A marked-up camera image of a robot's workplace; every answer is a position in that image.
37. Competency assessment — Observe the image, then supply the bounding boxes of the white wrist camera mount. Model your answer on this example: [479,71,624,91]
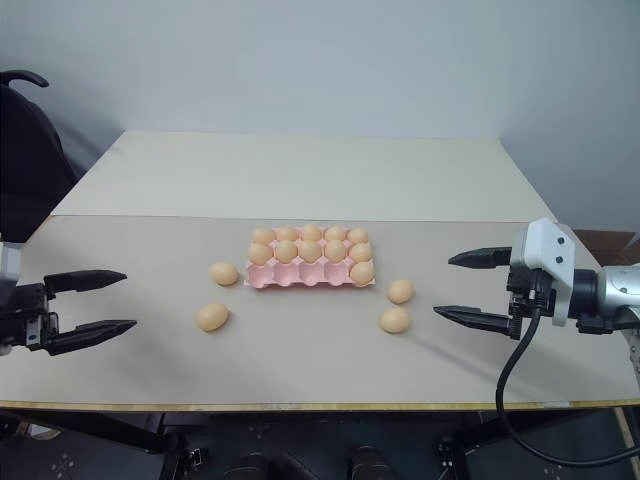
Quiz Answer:
[509,217,582,327]
[0,241,24,290]

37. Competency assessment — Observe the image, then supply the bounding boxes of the light wooden table leg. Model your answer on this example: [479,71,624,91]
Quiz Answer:
[613,405,640,480]

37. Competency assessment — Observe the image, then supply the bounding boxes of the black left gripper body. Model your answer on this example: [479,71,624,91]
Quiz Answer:
[0,281,61,357]

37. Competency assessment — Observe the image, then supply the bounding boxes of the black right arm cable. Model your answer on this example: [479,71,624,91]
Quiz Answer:
[493,282,640,474]

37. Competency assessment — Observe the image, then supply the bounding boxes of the black office chair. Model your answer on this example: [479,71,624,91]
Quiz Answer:
[0,69,80,246]

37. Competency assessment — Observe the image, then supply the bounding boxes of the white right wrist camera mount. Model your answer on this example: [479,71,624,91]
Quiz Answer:
[509,217,582,327]

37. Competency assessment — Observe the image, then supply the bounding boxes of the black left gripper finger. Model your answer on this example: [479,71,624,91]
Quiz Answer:
[47,319,138,357]
[44,270,128,302]

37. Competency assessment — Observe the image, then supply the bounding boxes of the black table frame bar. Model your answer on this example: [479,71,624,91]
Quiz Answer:
[0,408,179,457]
[452,407,619,454]

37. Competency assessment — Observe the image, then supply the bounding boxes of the brown cardboard box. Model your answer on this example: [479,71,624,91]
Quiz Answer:
[571,228,636,264]

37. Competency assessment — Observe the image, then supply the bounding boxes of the dark rounded shape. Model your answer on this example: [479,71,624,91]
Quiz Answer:
[346,443,387,480]
[223,451,275,480]

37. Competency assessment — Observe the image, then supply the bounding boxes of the pink egg tray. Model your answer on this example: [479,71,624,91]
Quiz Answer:
[243,235,378,291]

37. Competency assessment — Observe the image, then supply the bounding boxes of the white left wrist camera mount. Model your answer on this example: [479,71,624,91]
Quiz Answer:
[0,241,24,290]

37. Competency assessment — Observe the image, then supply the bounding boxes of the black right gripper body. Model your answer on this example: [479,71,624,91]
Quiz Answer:
[506,266,557,324]

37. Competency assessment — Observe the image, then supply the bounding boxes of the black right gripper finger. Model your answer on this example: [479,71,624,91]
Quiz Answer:
[432,304,522,342]
[447,245,514,272]

